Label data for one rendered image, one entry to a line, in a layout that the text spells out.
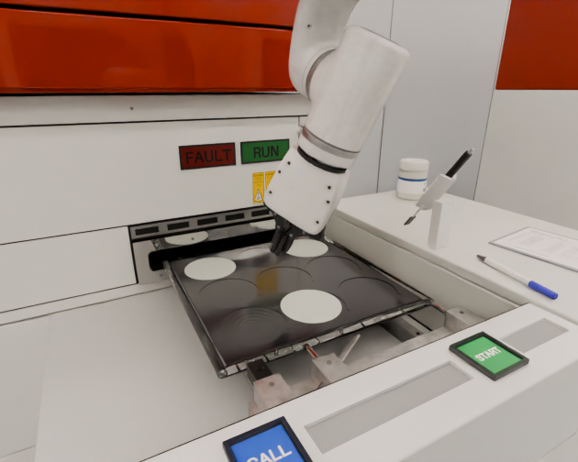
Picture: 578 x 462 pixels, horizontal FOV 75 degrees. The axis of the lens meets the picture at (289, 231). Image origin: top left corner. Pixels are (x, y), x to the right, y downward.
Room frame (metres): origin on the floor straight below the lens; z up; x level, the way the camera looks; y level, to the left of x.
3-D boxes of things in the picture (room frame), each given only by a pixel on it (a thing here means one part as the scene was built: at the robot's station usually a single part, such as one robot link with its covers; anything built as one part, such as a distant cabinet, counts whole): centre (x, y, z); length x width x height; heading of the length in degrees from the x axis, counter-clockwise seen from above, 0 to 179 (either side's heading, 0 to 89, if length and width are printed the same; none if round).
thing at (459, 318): (0.48, -0.28, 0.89); 0.08 x 0.03 x 0.03; 28
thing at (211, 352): (0.54, 0.17, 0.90); 0.37 x 0.01 x 0.01; 28
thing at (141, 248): (0.80, 0.12, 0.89); 0.44 x 0.02 x 0.10; 118
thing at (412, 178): (0.95, -0.32, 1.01); 0.07 x 0.07 x 0.10
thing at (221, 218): (0.81, 0.12, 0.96); 0.44 x 0.01 x 0.02; 118
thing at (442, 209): (0.64, -0.26, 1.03); 0.06 x 0.04 x 0.13; 28
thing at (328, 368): (0.36, -0.06, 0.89); 0.08 x 0.03 x 0.03; 28
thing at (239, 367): (0.47, -0.08, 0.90); 0.38 x 0.01 x 0.01; 118
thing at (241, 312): (0.63, 0.01, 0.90); 0.34 x 0.34 x 0.01; 28
